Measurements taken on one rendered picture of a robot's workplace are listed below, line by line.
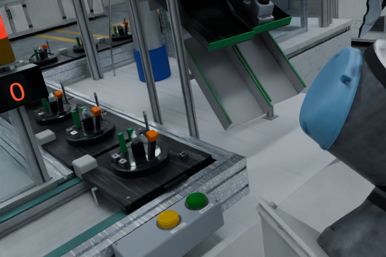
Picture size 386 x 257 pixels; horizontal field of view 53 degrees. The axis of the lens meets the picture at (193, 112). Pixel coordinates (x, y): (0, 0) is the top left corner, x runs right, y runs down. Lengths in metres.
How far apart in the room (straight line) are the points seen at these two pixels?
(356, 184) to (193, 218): 0.42
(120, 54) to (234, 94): 1.27
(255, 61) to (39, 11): 9.16
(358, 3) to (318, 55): 2.70
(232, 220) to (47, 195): 0.42
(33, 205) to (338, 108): 0.71
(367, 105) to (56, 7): 9.96
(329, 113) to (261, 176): 0.58
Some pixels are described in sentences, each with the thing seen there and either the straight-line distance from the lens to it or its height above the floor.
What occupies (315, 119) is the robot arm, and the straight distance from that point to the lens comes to 0.46.
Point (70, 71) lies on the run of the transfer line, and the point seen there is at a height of 0.92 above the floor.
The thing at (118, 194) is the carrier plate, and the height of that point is 0.97.
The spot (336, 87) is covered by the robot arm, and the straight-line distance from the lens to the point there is 0.45.
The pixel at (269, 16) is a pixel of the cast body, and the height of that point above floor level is 1.22.
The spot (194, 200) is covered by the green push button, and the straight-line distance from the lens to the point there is 0.77.
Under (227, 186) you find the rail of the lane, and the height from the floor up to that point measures 0.92.
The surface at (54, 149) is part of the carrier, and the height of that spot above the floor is 0.97.
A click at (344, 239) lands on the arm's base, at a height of 1.07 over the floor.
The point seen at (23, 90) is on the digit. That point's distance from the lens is 0.87.
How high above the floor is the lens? 1.42
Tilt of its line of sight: 23 degrees down
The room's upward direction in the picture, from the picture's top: 9 degrees counter-clockwise
